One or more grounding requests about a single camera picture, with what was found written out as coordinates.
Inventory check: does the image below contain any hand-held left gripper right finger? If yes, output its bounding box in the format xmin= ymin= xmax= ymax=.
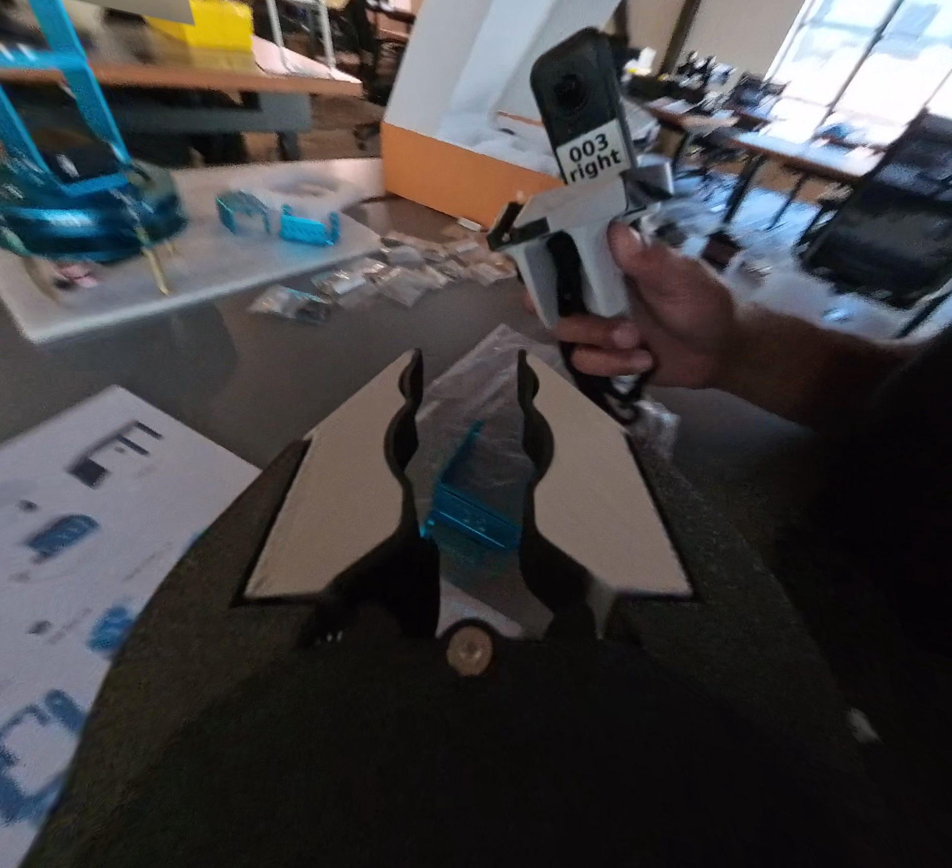
xmin=519 ymin=349 xmax=695 ymax=600

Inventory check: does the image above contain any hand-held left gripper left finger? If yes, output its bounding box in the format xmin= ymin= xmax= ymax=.
xmin=239 ymin=349 xmax=425 ymax=603

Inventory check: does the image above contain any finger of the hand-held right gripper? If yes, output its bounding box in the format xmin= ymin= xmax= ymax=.
xmin=485 ymin=185 xmax=629 ymax=253

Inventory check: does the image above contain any blue metal servo bracket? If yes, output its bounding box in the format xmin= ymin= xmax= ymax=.
xmin=418 ymin=420 xmax=519 ymax=590

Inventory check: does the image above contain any person's right forearm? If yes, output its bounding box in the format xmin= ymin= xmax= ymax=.
xmin=732 ymin=303 xmax=923 ymax=430

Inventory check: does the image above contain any grey desk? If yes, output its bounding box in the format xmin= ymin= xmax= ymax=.
xmin=0 ymin=176 xmax=819 ymax=868

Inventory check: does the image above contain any cluttered background desk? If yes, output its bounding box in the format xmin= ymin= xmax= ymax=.
xmin=640 ymin=95 xmax=886 ymax=230

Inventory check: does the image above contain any person's right hand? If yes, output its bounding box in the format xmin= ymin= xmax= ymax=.
xmin=554 ymin=221 xmax=745 ymax=389

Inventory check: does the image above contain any orange cardboard box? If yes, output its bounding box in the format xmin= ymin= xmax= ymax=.
xmin=379 ymin=0 xmax=664 ymax=231

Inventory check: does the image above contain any clear plastic bag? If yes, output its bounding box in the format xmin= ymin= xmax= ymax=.
xmin=416 ymin=325 xmax=681 ymax=631

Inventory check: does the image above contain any pile of small screw bags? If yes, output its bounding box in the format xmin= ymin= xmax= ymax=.
xmin=245 ymin=229 xmax=522 ymax=326

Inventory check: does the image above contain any open instruction manual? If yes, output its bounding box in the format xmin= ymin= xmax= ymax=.
xmin=0 ymin=385 xmax=261 ymax=862

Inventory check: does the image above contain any white board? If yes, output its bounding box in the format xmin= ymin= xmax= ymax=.
xmin=0 ymin=158 xmax=388 ymax=347

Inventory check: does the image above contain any window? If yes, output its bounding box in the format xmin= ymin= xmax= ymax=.
xmin=766 ymin=0 xmax=952 ymax=140

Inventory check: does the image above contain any black mesh office chair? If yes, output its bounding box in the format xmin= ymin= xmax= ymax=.
xmin=799 ymin=108 xmax=952 ymax=310

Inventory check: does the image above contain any wooden background table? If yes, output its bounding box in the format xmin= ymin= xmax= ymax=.
xmin=59 ymin=58 xmax=365 ymax=163

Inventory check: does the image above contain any yellow box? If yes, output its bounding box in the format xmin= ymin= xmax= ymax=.
xmin=145 ymin=0 xmax=255 ymax=53

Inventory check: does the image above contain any small blue metal bracket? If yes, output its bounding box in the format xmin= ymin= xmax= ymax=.
xmin=279 ymin=205 xmax=342 ymax=248
xmin=216 ymin=190 xmax=273 ymax=237

